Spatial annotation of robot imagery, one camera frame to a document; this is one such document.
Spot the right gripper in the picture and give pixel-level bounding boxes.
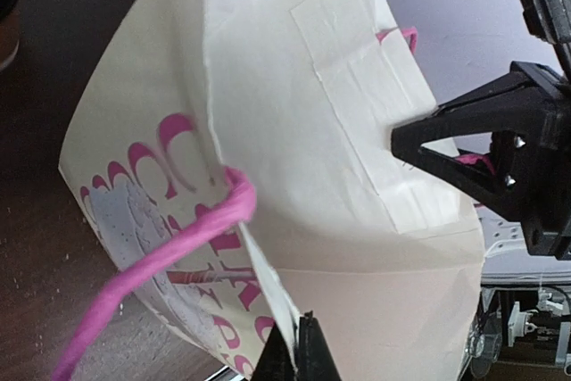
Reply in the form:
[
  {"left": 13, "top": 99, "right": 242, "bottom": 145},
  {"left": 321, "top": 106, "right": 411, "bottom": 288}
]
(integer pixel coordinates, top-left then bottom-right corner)
[{"left": 391, "top": 0, "right": 570, "bottom": 261}]

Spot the front aluminium rail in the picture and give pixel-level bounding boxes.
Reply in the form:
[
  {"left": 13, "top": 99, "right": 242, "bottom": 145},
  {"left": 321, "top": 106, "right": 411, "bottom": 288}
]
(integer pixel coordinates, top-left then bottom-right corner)
[{"left": 475, "top": 204, "right": 539, "bottom": 285}]

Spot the pink paper bag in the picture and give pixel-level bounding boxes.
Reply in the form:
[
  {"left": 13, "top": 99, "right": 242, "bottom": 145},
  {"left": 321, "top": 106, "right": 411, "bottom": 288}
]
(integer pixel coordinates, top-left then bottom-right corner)
[{"left": 55, "top": 0, "right": 484, "bottom": 380}]

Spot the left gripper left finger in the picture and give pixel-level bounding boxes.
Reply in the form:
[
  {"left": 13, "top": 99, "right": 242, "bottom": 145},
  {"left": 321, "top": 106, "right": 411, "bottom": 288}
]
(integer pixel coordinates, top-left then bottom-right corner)
[{"left": 252, "top": 325, "right": 295, "bottom": 381}]

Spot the brown paper coffee cup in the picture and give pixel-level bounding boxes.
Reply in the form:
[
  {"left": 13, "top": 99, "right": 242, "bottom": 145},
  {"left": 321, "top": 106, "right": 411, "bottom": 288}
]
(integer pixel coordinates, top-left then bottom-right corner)
[{"left": 0, "top": 0, "right": 21, "bottom": 70}]

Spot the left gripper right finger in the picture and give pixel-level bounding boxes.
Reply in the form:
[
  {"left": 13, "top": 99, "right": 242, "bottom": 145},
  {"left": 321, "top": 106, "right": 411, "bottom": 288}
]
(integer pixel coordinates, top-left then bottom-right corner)
[{"left": 295, "top": 311, "right": 341, "bottom": 381}]

